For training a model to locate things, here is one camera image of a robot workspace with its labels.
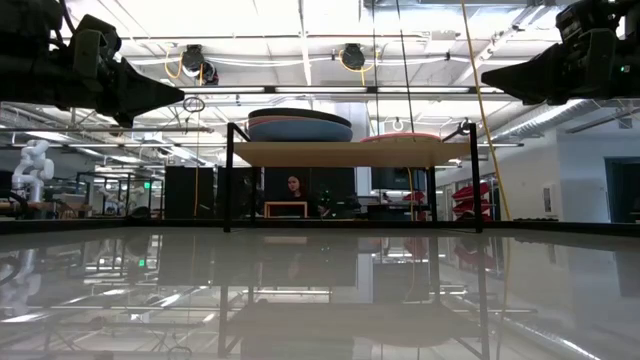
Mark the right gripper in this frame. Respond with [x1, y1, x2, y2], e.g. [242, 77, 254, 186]
[480, 27, 622, 107]

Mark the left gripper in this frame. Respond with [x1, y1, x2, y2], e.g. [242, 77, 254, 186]
[64, 29, 186, 129]

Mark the pink plate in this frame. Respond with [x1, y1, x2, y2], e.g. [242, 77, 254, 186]
[248, 115, 351, 130]

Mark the orange-red plate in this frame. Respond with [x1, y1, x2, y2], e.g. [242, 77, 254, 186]
[359, 131, 444, 144]

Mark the blue plate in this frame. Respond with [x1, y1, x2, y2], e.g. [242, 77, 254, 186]
[247, 119, 354, 144]

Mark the black partition panel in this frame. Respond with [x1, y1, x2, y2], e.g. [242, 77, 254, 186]
[164, 165, 216, 220]
[216, 166, 261, 220]

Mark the red storage bins rack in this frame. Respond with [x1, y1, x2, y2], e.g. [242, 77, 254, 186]
[451, 181, 494, 222]

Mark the teal door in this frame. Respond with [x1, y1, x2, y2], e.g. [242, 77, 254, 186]
[603, 156, 640, 225]

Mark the black monitor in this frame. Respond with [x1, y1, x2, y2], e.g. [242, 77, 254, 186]
[370, 166, 430, 192]

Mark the long light bar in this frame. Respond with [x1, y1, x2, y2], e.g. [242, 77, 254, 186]
[177, 85, 506, 97]

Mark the person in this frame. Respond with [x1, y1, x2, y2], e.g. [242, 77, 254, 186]
[282, 174, 321, 220]

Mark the silver ventilation duct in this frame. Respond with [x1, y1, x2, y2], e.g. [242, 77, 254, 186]
[492, 97, 640, 144]

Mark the thick yellow hanging cable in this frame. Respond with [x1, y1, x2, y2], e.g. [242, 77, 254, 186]
[459, 0, 512, 222]

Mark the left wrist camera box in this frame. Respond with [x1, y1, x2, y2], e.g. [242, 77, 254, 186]
[82, 13, 123, 51]

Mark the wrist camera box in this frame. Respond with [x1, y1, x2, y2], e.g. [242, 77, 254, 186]
[554, 0, 626, 45]
[82, 13, 123, 51]

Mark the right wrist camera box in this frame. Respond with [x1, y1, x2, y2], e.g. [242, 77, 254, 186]
[554, 0, 626, 45]

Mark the small black cable reel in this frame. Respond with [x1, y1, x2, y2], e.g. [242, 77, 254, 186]
[442, 117, 474, 144]

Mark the black hanging cable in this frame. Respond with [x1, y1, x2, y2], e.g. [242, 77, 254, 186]
[371, 0, 380, 136]
[396, 0, 417, 132]

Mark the white wall sign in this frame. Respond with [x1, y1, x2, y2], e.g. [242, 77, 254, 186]
[541, 183, 557, 216]

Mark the black aluminium rig frame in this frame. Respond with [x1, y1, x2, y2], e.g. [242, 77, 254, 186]
[0, 217, 640, 237]

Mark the thin yellow hanging cable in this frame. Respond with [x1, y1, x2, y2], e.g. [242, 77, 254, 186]
[406, 167, 417, 221]

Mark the small wooden frame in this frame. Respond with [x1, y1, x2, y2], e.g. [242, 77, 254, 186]
[262, 200, 310, 220]

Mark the wooden shelf with black frame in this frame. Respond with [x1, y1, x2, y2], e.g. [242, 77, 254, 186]
[223, 121, 484, 234]

